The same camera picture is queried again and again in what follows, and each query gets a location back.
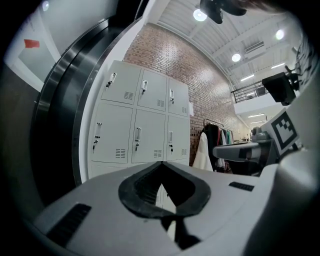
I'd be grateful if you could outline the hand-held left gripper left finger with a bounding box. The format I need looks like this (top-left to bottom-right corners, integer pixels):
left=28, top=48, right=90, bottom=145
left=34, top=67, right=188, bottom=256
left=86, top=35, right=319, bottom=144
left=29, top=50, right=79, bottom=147
left=31, top=161, right=181, bottom=256

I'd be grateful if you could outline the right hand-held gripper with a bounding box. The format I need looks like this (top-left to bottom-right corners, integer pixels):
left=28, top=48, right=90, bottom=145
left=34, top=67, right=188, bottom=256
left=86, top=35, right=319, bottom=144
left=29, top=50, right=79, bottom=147
left=212, top=108, right=300, bottom=176

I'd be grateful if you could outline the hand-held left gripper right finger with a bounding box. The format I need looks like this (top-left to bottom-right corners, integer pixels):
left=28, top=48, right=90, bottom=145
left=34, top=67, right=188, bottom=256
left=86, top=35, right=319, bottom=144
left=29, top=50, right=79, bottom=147
left=161, top=161, right=277, bottom=256

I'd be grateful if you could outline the grey metal locker cabinet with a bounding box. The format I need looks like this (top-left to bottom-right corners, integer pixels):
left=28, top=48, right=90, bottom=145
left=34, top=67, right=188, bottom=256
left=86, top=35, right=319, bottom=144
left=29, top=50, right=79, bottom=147
left=86, top=59, right=191, bottom=214

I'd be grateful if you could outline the locker door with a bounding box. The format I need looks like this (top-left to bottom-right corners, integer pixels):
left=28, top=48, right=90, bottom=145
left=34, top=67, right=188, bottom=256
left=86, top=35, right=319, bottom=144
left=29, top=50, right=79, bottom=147
left=131, top=108, right=168, bottom=165

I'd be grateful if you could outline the green hanging garment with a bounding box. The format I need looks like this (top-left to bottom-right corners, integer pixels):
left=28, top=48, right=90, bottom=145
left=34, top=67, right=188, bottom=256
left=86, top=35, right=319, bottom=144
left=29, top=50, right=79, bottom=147
left=223, top=128, right=235, bottom=145

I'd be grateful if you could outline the black hanging garment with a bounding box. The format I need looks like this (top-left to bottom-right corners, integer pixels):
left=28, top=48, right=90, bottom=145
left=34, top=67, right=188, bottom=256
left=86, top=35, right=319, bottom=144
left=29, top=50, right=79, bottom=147
left=204, top=123, right=222, bottom=161

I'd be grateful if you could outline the cream white coat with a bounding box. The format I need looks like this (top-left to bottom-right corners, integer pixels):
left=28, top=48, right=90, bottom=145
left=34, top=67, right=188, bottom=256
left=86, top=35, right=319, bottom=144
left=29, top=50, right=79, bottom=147
left=191, top=131, right=214, bottom=172

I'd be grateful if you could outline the black metal clothes rack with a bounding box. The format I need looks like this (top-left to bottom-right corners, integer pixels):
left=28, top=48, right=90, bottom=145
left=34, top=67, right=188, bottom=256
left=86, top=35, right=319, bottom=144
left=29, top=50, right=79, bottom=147
left=202, top=118, right=237, bottom=174

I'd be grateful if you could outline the black metal railing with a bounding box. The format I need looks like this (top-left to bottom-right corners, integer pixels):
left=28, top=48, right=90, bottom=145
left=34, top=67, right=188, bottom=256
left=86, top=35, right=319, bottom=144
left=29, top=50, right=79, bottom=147
left=230, top=83, right=270, bottom=104

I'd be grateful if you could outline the white ceiling air vent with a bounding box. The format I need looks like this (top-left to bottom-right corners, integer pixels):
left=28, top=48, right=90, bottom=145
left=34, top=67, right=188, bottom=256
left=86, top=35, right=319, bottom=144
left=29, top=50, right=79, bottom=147
left=244, top=40, right=265, bottom=54

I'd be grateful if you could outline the red tape piece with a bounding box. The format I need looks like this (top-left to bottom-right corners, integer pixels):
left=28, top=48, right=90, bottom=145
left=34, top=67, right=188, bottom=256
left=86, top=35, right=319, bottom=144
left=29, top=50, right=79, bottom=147
left=23, top=39, right=41, bottom=49

